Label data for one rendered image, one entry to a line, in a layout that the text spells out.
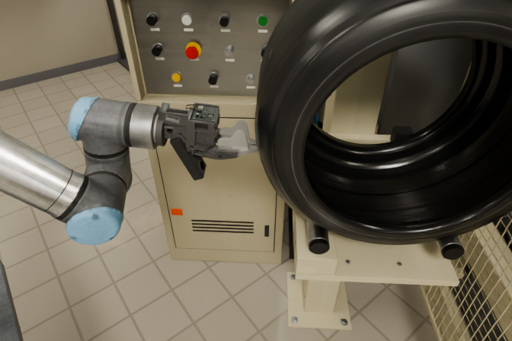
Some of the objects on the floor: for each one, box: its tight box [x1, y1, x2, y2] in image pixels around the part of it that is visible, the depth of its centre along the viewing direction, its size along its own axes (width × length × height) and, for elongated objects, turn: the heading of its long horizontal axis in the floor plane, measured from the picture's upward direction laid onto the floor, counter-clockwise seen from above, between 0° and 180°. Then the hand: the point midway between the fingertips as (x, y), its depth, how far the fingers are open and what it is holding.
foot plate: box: [286, 272, 352, 330], centre depth 165 cm, size 27×27×2 cm
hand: (256, 149), depth 76 cm, fingers closed
